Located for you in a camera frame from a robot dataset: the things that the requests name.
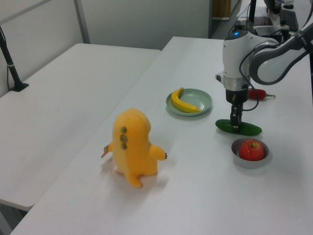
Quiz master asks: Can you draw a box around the small grey metal bowl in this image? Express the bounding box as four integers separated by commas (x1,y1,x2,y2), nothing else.
231,138,269,169

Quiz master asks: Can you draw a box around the yellow banana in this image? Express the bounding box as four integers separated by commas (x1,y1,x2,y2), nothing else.
171,87,201,114

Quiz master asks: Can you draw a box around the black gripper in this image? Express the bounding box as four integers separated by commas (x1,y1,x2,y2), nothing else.
225,89,249,134

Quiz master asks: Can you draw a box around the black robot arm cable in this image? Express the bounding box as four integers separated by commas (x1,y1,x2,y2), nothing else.
238,40,282,112

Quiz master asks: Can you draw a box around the orange plush dinosaur toy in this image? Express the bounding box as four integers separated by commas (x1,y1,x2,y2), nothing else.
100,107,169,188

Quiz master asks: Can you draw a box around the black monitor stand post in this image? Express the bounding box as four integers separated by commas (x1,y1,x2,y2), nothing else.
249,0,257,25

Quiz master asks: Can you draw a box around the red chili pepper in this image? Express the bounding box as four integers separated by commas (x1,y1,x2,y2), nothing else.
248,88,276,101

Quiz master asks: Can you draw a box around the wooden cabinet panel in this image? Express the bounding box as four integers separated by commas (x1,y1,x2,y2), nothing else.
212,0,232,19

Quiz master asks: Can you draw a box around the black computer keyboard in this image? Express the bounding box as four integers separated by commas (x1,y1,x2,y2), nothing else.
280,9,298,28

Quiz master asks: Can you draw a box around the green cucumber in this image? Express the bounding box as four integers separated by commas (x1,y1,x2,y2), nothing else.
215,119,263,136

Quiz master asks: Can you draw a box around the red apple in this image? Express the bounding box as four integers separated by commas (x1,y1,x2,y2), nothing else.
239,139,265,162

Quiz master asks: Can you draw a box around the black camera stand pole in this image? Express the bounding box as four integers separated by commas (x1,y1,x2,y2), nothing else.
0,25,29,93

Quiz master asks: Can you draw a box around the pale green plate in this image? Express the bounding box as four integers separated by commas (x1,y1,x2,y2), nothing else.
166,88,213,117

